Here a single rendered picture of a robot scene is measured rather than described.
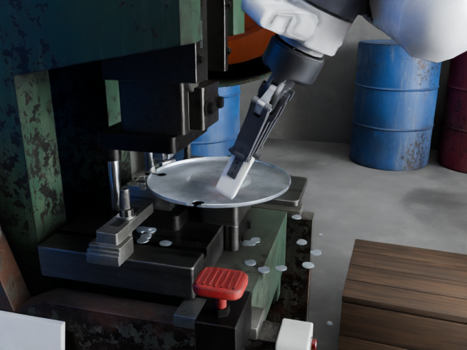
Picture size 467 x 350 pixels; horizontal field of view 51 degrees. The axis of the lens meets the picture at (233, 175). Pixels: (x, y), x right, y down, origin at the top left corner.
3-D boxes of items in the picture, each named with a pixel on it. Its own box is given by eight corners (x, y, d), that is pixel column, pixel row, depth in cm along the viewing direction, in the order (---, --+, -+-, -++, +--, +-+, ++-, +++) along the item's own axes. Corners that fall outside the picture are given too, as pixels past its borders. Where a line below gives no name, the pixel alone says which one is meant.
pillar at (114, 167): (124, 205, 99) (119, 137, 94) (119, 209, 97) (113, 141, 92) (115, 203, 99) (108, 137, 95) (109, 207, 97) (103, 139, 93)
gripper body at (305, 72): (320, 62, 57) (283, 129, 62) (331, 56, 65) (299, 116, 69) (265, 32, 59) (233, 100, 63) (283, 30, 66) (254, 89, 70)
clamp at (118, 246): (159, 226, 97) (156, 176, 93) (119, 267, 81) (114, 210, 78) (131, 222, 98) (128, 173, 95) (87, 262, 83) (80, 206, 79)
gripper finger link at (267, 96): (292, 78, 62) (282, 82, 58) (274, 112, 65) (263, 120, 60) (276, 69, 63) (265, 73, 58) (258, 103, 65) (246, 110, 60)
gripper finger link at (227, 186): (253, 160, 69) (251, 161, 68) (233, 198, 72) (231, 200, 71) (235, 148, 69) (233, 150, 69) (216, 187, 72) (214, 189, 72)
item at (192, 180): (300, 165, 109) (300, 162, 109) (274, 216, 83) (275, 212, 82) (178, 155, 116) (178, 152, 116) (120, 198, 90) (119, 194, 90)
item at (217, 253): (254, 203, 124) (254, 180, 122) (194, 300, 83) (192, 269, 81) (144, 192, 131) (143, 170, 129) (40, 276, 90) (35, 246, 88)
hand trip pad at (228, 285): (249, 316, 72) (250, 270, 69) (239, 341, 66) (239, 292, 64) (204, 308, 74) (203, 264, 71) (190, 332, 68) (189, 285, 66)
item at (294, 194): (305, 233, 106) (308, 174, 101) (295, 264, 93) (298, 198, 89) (196, 221, 112) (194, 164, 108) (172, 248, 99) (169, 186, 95)
